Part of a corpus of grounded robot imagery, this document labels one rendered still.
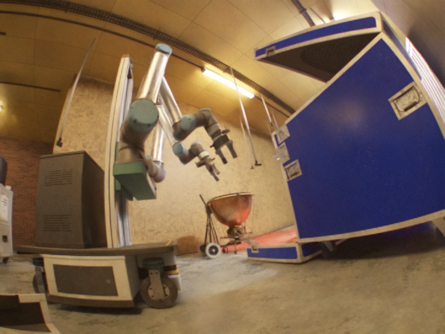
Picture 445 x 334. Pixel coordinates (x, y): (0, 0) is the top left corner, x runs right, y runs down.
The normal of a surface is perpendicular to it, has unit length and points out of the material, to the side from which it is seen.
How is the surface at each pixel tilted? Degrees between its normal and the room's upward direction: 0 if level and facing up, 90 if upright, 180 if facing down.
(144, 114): 95
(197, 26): 180
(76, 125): 90
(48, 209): 90
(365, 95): 90
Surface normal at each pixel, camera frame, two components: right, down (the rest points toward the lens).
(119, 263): 0.23, -0.34
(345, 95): -0.92, 0.04
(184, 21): 0.17, 0.94
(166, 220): 0.67, -0.34
